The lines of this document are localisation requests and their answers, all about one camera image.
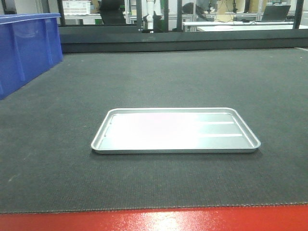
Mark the silver metal tray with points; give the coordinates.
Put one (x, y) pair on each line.
(174, 130)

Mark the laptop on background table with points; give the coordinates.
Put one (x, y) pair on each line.
(275, 13)

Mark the red conveyor edge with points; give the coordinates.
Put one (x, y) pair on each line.
(243, 218)

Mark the white background table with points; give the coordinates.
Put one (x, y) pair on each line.
(235, 26)

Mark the blue crate on conveyor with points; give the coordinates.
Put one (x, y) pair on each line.
(29, 46)

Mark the black office chair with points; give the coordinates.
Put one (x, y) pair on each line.
(111, 12)

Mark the white storage crate background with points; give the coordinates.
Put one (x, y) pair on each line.
(76, 7)

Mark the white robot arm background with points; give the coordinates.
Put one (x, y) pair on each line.
(151, 13)

